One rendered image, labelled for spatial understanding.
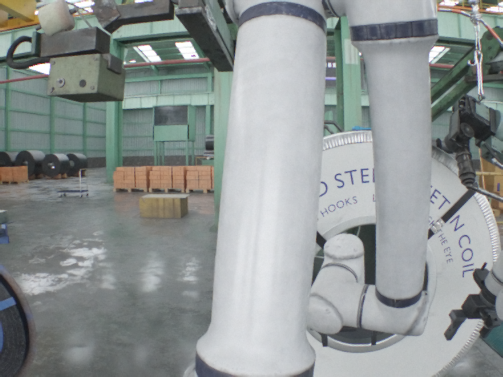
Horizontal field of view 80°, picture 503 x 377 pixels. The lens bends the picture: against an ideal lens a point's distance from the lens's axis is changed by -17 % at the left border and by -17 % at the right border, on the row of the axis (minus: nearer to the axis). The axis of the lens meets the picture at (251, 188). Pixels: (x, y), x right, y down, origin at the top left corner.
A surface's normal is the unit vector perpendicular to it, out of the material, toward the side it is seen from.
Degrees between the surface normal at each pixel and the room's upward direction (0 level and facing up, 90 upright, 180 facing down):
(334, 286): 25
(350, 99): 90
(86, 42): 90
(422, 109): 103
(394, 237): 111
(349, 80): 90
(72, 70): 89
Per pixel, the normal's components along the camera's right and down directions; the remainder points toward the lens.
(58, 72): -0.07, 0.08
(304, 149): 0.50, 0.00
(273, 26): -0.31, -0.08
